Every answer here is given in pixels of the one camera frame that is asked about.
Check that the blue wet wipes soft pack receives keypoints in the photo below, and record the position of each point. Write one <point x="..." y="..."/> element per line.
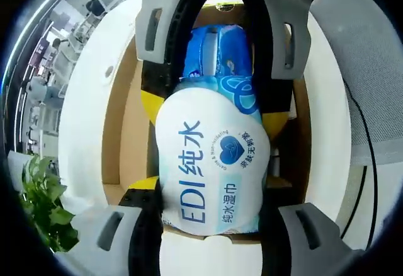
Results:
<point x="214" y="169"/>

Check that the grey mesh office chair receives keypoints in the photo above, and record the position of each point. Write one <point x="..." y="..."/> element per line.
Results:
<point x="355" y="68"/>

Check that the brown cardboard shoe box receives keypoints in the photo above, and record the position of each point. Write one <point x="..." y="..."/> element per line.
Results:
<point x="126" y="137"/>

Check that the row of white office chairs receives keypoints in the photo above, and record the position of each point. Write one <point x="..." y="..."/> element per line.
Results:
<point x="66" y="57"/>

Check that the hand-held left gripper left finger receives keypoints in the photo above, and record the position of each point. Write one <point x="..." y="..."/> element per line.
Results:
<point x="141" y="225"/>

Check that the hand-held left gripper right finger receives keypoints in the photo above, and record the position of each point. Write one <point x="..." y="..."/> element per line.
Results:
<point x="308" y="244"/>

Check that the green potted plant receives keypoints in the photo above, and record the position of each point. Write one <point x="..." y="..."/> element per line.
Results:
<point x="47" y="200"/>

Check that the blue plastic packet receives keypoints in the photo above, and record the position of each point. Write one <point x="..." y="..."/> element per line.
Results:
<point x="228" y="46"/>

